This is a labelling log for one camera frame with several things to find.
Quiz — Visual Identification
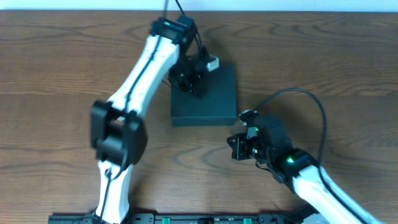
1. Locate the black gift box with lid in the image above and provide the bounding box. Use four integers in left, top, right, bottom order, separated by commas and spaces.
170, 65, 238, 127

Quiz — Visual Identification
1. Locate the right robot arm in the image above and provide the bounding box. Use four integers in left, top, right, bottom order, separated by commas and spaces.
227, 110, 380, 223

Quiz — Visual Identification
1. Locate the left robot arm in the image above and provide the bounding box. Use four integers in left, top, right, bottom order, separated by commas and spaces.
90, 16, 218, 223

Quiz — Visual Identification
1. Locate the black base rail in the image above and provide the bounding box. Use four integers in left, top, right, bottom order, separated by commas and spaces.
48, 212, 321, 224

